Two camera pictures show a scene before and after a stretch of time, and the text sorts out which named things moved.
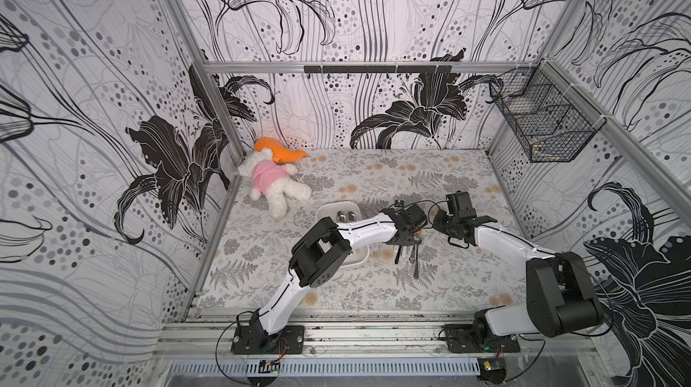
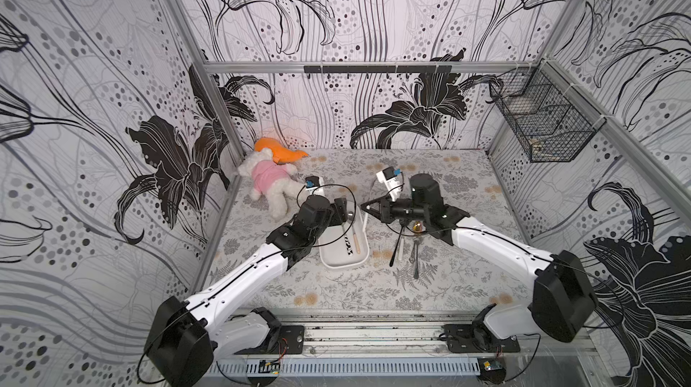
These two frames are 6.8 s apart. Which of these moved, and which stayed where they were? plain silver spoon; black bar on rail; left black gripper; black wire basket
Moved: left black gripper
Stayed: black wire basket; black bar on rail; plain silver spoon
